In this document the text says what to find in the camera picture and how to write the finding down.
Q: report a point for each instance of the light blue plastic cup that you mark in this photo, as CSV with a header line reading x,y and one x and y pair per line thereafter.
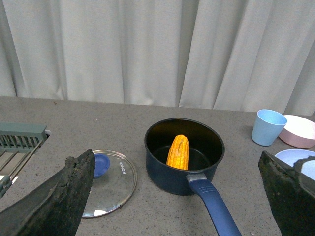
x,y
267,126

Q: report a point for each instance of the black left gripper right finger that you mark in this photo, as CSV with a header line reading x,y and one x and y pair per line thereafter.
x,y
291,195

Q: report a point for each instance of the yellow corn cob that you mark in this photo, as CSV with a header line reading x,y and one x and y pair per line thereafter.
x,y
178,155

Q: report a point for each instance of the pink plastic bowl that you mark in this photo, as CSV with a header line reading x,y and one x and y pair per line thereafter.
x,y
298,132

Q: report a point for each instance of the dark blue saucepan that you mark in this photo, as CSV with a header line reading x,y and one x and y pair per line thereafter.
x,y
206,150

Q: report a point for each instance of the green dish rack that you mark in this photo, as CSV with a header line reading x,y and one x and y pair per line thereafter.
x,y
18,143

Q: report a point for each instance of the light blue plastic plate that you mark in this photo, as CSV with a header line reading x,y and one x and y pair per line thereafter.
x,y
291,156

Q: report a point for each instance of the white curtain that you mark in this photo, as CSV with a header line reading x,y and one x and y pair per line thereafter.
x,y
239,55

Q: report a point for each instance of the glass pot lid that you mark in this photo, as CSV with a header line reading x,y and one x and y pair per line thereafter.
x,y
115,179

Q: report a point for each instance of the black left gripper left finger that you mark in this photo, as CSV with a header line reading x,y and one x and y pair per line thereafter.
x,y
54,208

